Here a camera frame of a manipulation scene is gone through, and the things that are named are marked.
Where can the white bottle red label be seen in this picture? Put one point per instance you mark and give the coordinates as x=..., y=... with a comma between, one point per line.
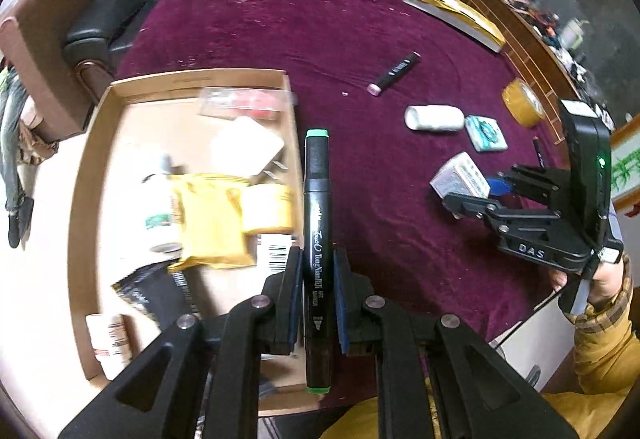
x=107, y=339

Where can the shallow cardboard box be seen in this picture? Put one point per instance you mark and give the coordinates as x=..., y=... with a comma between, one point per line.
x=150, y=134

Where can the yellow tape roll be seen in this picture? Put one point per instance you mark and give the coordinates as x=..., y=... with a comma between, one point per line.
x=520, y=104

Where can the teal tissue packet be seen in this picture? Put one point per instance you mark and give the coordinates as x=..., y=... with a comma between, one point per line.
x=485, y=133

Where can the person's yellow jacket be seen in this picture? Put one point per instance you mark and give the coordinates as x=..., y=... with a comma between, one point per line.
x=360, y=419

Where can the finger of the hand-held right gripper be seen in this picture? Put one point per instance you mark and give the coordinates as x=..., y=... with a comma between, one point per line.
x=500, y=185
x=475, y=205

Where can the floral patterned cloth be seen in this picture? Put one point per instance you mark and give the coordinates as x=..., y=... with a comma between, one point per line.
x=40, y=146

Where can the white bottle green label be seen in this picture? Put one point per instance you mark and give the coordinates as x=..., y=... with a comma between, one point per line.
x=160, y=219

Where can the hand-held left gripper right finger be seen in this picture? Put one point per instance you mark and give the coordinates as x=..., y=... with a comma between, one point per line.
x=344, y=299

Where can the plain white bottle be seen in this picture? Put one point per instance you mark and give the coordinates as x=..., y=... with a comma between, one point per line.
x=435, y=118

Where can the white square box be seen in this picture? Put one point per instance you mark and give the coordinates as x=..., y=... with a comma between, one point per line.
x=245, y=149

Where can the yellow padded envelope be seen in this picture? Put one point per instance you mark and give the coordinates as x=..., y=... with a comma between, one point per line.
x=450, y=9

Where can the black foil packet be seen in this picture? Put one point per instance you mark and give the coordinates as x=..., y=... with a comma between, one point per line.
x=150, y=291

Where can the person's right hand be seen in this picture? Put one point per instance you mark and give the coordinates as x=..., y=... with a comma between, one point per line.
x=607, y=286

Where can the framed bamboo picture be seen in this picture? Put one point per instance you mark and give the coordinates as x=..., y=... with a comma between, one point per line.
x=625, y=169

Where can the white teapot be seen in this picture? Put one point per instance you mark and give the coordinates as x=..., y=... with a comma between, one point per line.
x=572, y=31

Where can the green-capped black marker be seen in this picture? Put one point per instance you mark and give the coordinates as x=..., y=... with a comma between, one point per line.
x=317, y=219

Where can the wooden sideboard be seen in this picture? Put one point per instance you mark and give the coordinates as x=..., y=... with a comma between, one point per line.
x=540, y=64

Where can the thin black pen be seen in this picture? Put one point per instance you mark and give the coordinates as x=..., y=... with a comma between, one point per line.
x=538, y=151

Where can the yellow foil packet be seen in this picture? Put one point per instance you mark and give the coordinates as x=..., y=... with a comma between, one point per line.
x=210, y=224

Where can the clear package red contents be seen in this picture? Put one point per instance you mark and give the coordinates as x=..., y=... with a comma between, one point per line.
x=245, y=100

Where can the pink-capped black marker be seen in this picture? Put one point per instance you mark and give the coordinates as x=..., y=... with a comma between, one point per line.
x=397, y=69

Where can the white barcode box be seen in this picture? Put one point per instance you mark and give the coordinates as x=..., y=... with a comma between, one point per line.
x=275, y=254

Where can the small white printed box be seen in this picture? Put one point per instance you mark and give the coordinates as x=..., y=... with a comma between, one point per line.
x=457, y=174

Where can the brown armchair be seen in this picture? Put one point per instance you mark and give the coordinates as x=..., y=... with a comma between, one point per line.
x=50, y=44

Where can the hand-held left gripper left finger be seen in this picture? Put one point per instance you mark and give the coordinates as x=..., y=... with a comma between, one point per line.
x=286, y=289

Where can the person's right forearm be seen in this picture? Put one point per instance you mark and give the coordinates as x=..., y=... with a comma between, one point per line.
x=605, y=349

